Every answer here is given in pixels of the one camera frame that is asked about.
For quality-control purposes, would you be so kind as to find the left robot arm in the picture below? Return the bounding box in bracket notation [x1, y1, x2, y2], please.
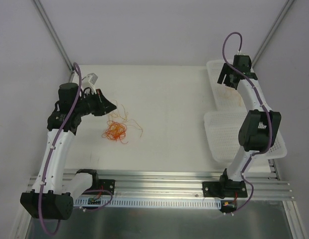
[20, 83, 117, 220]

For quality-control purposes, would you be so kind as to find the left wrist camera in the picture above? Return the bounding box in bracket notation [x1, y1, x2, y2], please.
[81, 73, 98, 92]

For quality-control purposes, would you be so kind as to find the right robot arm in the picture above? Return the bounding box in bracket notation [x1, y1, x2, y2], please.
[217, 54, 282, 197]

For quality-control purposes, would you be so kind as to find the orange wire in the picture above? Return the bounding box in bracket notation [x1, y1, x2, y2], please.
[219, 86, 244, 107]

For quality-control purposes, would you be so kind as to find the near white plastic basket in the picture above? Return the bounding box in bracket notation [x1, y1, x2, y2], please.
[203, 108, 288, 163]

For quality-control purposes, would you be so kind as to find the red orange wire ball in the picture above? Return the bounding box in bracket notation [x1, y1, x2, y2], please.
[102, 120, 128, 144]

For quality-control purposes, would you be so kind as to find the right aluminium frame post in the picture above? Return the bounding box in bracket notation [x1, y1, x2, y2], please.
[252, 0, 296, 68]

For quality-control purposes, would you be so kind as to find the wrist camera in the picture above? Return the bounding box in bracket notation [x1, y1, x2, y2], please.
[237, 50, 246, 55]
[81, 73, 98, 92]

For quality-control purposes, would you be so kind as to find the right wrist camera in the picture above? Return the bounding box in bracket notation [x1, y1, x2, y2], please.
[237, 50, 246, 55]

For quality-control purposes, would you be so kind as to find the far white plastic basket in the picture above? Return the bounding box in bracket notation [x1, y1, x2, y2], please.
[206, 59, 267, 110]

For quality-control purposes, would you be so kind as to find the white slotted cable duct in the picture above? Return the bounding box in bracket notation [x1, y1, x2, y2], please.
[74, 196, 221, 210]

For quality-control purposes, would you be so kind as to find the aluminium mounting rail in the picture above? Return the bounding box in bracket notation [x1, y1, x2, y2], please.
[25, 169, 294, 201]

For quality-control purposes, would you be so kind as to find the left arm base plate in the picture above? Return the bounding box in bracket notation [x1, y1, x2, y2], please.
[98, 179, 116, 194]

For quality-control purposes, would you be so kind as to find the left aluminium frame post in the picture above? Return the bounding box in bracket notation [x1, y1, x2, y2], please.
[31, 0, 73, 72]

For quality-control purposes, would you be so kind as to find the white plastic basket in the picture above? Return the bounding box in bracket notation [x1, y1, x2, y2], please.
[206, 59, 267, 110]
[203, 108, 288, 163]

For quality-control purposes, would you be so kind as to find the purple cable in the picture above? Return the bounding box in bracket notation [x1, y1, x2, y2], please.
[39, 62, 113, 236]
[223, 32, 274, 215]

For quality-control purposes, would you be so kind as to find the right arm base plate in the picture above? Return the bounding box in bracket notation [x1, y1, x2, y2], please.
[202, 181, 248, 199]

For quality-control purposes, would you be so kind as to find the aluminium frame post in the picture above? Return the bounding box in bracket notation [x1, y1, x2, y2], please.
[31, 0, 73, 72]
[252, 0, 296, 68]

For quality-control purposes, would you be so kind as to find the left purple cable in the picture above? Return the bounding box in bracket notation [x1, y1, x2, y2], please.
[39, 62, 113, 236]

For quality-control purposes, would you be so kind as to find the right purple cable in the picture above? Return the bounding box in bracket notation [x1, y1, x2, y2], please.
[223, 32, 274, 215]

